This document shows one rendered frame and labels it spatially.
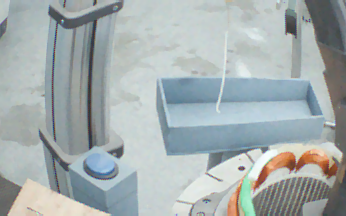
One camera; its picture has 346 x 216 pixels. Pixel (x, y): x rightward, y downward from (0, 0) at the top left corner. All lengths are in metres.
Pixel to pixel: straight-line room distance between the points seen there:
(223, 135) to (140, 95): 1.96
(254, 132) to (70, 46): 0.28
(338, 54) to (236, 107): 0.70
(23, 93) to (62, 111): 1.90
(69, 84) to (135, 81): 1.95
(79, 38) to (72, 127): 0.15
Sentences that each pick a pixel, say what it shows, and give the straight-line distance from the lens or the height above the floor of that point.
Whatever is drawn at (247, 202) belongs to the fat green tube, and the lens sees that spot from 0.78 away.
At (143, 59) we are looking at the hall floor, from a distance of 3.21.
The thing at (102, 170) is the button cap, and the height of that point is 1.04.
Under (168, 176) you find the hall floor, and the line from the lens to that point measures 2.64.
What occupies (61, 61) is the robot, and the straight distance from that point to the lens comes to 1.12.
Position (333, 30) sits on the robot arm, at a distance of 0.45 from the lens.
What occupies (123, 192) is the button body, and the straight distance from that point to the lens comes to 1.00.
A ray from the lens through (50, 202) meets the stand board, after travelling 0.89.
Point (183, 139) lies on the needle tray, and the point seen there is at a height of 1.05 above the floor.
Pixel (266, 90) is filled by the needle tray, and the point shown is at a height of 1.04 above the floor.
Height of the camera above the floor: 1.66
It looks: 34 degrees down
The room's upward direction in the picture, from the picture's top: 4 degrees clockwise
